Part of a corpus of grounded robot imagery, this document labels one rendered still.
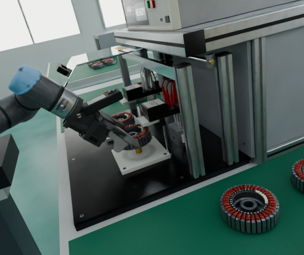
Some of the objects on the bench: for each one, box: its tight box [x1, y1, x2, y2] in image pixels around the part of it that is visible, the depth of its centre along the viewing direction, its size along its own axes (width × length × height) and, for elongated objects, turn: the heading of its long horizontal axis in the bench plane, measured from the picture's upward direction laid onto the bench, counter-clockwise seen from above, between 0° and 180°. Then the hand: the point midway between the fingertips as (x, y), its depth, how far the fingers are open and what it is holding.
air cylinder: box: [168, 122, 186, 147], centre depth 84 cm, size 5×8×6 cm
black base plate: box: [64, 99, 249, 232], centre depth 93 cm, size 47×64×2 cm
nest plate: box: [111, 136, 171, 175], centre depth 82 cm, size 15×15×1 cm
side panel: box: [250, 21, 304, 165], centre depth 67 cm, size 28×3×32 cm, turn 132°
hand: (134, 136), depth 79 cm, fingers closed on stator, 13 cm apart
